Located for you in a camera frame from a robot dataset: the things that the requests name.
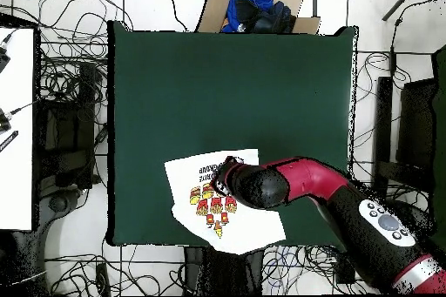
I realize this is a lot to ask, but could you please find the white printed t-shirt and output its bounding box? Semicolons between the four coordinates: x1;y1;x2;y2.
163;148;287;255

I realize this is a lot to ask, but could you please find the dark green table cloth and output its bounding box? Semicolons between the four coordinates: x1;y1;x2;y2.
106;19;359;247

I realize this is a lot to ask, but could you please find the black power strip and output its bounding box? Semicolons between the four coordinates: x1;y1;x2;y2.
95;261;112;297

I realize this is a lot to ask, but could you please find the black rectangular box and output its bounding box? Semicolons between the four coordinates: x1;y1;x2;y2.
335;253;356;285

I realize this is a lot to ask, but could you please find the black metal stand base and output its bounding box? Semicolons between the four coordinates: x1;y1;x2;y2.
34;61;102;190
372;75;438;200

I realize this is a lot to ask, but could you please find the brown cardboard box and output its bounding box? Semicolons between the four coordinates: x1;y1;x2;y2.
194;0;322;35

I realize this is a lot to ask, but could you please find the dark navy garment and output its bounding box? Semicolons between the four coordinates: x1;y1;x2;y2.
234;0;297;34

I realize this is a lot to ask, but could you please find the white side table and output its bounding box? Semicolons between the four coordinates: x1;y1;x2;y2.
0;26;36;232

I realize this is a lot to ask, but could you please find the black label strip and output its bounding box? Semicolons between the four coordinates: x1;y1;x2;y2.
0;130;19;153

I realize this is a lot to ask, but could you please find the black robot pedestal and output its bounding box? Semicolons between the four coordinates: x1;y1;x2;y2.
182;246;266;296

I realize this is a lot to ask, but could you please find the black cable tangle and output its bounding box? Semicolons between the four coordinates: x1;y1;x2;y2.
0;0;135;103
44;237;196;296
260;245;370;294
348;51;414;204

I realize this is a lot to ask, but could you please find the grey pedestal leg with caster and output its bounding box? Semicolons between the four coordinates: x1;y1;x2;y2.
34;188;84;242

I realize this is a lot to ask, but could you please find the single black cable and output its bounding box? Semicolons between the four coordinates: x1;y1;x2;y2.
152;0;189;32

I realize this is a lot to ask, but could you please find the black cable with adapter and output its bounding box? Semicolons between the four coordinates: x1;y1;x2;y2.
389;0;446;80

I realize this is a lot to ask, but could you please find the black camera device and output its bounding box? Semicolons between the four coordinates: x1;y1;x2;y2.
0;40;11;73
0;108;13;132

